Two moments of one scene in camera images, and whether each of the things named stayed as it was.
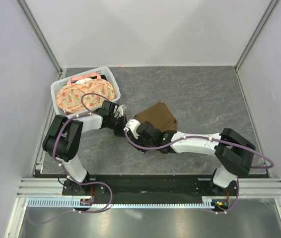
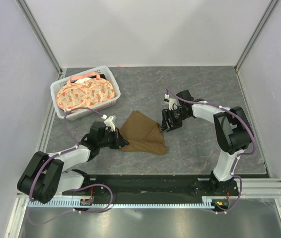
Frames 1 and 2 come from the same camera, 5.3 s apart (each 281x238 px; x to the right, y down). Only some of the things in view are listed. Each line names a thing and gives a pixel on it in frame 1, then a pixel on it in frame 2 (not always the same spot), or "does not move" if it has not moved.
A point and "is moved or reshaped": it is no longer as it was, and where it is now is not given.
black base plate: x=148 y=189 does not move
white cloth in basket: x=83 y=81 does not move
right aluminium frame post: x=255 y=34 does not move
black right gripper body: x=140 y=142 → x=175 y=116
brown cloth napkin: x=159 y=114 is moved or reshaped
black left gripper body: x=119 y=124 → x=112 y=139
